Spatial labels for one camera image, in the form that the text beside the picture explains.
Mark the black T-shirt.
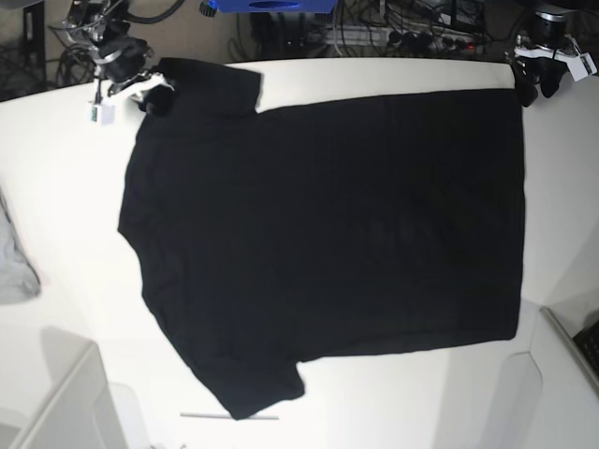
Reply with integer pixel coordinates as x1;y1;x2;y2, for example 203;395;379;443
118;58;525;420

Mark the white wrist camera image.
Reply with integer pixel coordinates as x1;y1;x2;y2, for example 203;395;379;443
567;52;598;82
88;101;116;126

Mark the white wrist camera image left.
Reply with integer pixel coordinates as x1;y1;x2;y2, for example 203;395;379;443
88;101;116;126

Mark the white bin right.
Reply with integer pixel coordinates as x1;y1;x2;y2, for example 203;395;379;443
481;308;598;448

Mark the grey cloth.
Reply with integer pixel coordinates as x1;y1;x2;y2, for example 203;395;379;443
0;195;41;305

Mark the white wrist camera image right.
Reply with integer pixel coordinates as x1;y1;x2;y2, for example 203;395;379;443
567;52;598;82

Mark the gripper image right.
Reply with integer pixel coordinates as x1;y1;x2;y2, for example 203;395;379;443
510;32;580;107

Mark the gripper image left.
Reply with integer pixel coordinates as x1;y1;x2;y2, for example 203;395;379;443
95;36;177;116

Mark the blue box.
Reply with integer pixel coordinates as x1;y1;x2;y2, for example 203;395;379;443
208;0;337;14

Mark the white bin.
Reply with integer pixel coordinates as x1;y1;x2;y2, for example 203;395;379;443
481;308;598;448
8;342;128;448

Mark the coiled black cable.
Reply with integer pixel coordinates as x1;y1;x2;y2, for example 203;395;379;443
54;44;102;88

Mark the white bin left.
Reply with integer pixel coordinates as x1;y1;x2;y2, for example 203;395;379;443
8;342;128;448

